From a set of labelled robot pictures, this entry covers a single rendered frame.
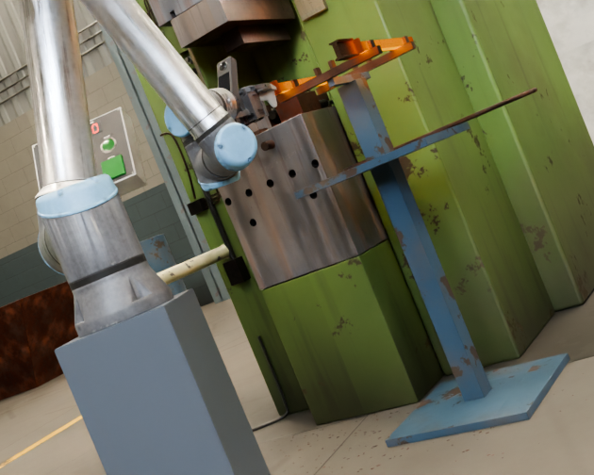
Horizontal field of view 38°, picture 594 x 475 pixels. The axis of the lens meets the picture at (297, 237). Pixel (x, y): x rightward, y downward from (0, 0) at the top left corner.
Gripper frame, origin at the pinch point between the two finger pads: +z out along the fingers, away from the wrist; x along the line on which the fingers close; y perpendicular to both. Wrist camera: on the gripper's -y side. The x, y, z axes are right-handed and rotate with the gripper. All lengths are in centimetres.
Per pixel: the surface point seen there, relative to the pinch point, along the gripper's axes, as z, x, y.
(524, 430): -5, 33, 97
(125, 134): 28, -75, -13
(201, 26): 37, -37, -33
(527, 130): 110, 21, 36
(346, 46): -0.2, 25.3, -0.2
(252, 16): 52, -28, -31
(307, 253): 32, -29, 44
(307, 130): 32.2, -12.9, 10.8
